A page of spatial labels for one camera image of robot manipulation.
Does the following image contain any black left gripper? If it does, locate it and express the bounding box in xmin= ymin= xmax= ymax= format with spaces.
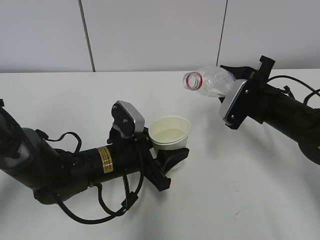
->
xmin=107 ymin=131 xmax=190 ymax=192

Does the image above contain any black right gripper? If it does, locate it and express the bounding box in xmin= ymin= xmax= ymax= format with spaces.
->
xmin=219 ymin=55 xmax=275 ymax=118

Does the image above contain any white paper cup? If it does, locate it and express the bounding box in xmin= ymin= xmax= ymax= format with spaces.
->
xmin=148 ymin=115 xmax=191 ymax=156

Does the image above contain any clear water bottle red label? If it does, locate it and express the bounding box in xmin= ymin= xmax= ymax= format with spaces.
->
xmin=182 ymin=65 xmax=236 ymax=98

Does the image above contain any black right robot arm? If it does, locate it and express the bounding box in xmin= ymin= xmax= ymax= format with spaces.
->
xmin=219 ymin=55 xmax=320 ymax=164

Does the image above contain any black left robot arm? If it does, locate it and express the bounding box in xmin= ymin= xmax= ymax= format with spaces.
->
xmin=0 ymin=100 xmax=189 ymax=205

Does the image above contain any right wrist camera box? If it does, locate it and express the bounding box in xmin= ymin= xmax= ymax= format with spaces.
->
xmin=218 ymin=79 xmax=253 ymax=130

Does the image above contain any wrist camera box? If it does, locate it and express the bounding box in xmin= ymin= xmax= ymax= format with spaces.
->
xmin=218 ymin=79 xmax=253 ymax=130
xmin=111 ymin=100 xmax=145 ymax=138

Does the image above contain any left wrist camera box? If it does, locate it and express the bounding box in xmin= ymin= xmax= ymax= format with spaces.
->
xmin=111 ymin=100 xmax=145 ymax=138

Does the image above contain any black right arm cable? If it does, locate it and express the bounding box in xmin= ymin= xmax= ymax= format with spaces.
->
xmin=266 ymin=75 xmax=320 ymax=105

